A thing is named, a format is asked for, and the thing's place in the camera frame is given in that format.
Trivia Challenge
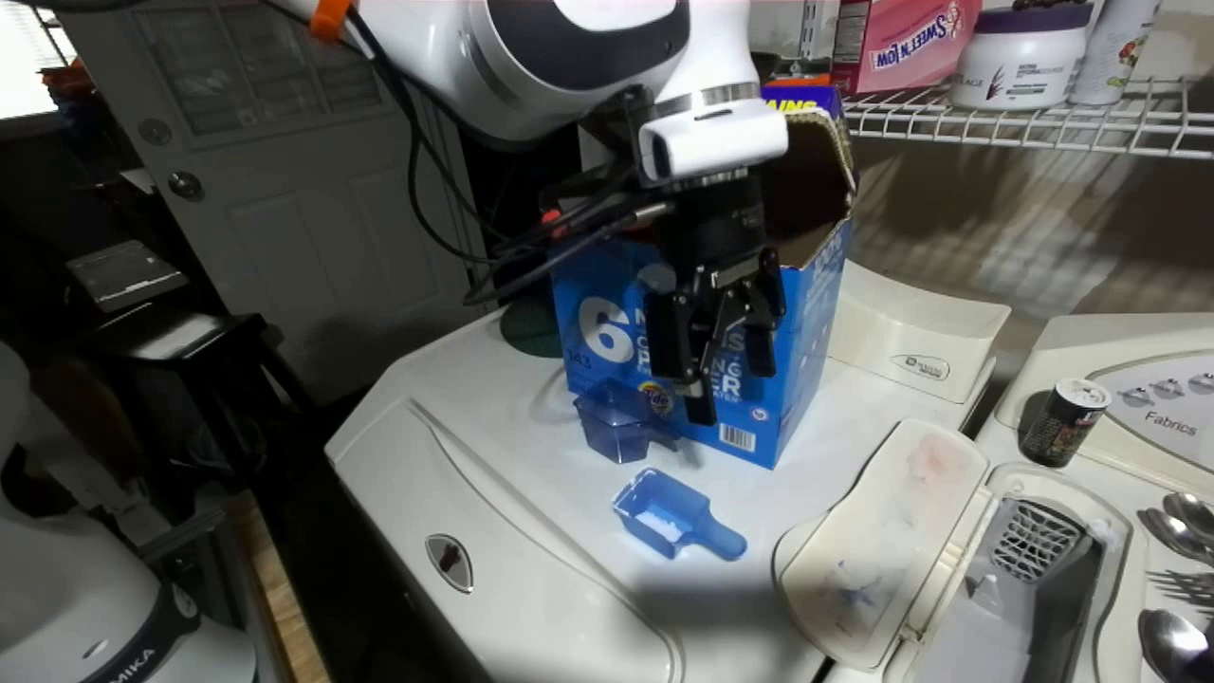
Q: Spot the grey lint screen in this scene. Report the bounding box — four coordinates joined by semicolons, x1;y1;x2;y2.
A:
983;494;1094;584

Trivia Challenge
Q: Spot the white washing machine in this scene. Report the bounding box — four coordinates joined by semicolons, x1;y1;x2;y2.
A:
324;269;1016;683

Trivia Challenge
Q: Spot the orange cable strap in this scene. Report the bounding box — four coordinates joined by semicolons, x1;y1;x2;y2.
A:
308;0;360;42

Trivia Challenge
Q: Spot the light blue plastic scoop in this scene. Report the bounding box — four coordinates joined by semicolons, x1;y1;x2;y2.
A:
613;466;753;566

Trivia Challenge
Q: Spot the flat black device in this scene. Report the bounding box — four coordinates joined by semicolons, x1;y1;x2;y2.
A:
70;239;189;318

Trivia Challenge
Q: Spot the tall white bottle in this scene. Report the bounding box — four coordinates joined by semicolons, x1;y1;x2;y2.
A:
1066;0;1165;111

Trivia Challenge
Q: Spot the metal fork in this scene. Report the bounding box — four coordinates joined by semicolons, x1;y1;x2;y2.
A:
1141;566;1214;613

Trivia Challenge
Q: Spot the cream dryer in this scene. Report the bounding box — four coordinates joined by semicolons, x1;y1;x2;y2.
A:
772;311;1214;683

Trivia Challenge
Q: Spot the dark green round disc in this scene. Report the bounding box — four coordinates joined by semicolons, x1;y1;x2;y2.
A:
497;297;567;360

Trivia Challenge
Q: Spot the dark blue measuring cup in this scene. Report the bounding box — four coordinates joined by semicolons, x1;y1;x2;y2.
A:
575;382;688;466

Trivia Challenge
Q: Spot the white wire shelf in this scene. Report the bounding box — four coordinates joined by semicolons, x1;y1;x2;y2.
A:
841;81;1214;162

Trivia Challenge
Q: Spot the black stand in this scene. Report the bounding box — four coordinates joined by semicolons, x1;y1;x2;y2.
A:
0;298;318;536

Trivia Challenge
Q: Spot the dark glass jar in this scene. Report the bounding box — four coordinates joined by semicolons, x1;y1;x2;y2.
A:
1012;374;1117;469

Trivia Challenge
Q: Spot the metal spoon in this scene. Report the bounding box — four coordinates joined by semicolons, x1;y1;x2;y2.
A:
1136;506;1214;566
1156;489;1214;536
1136;602;1214;683

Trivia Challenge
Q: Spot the blue cardboard detergent box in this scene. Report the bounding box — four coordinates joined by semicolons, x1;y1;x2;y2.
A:
548;73;862;473

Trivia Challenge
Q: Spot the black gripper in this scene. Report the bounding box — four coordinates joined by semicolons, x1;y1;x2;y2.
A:
644;172;788;427

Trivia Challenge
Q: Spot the white tub purple lid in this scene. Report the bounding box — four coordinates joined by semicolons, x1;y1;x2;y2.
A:
948;0;1096;115

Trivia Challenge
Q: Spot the pink cardboard box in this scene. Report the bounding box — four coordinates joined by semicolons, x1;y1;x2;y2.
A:
839;0;987;98

